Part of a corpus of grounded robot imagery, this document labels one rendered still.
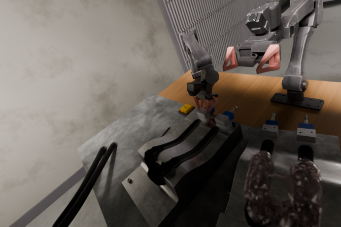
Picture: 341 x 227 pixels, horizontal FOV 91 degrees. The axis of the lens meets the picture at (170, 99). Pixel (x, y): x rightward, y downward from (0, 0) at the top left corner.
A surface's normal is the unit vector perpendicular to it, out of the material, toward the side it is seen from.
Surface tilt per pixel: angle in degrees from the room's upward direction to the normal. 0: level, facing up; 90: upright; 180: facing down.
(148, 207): 0
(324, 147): 0
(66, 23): 90
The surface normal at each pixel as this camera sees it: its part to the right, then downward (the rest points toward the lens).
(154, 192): -0.36, -0.79
